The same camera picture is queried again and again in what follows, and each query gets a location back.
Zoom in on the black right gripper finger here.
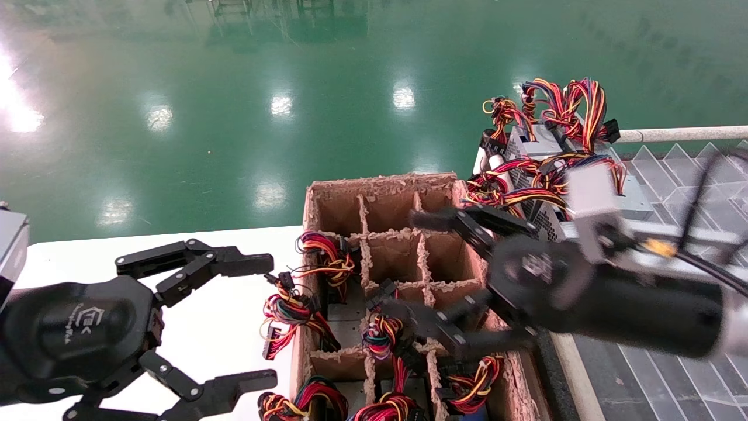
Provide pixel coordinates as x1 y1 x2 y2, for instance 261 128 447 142
380 291 536 360

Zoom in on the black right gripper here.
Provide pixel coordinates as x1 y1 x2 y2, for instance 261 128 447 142
409 203 726 358

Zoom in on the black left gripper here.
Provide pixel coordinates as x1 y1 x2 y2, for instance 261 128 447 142
0 238 279 421

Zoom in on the brown cardboard divider box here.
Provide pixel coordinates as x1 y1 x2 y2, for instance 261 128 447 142
289 171 541 421

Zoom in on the black cart deck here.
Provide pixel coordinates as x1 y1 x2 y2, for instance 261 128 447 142
533 334 563 421

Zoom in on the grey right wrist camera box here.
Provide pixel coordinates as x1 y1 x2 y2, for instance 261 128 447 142
564 167 638 264

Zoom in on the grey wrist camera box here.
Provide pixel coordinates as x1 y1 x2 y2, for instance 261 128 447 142
564 167 638 264
0 209 29 305

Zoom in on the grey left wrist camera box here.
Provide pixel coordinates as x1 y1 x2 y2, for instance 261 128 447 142
0 209 29 305

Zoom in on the white cart frame pipe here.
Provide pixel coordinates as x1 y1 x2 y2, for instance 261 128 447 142
617 125 748 144

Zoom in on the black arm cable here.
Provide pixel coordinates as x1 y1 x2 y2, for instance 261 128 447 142
657 149 748 296

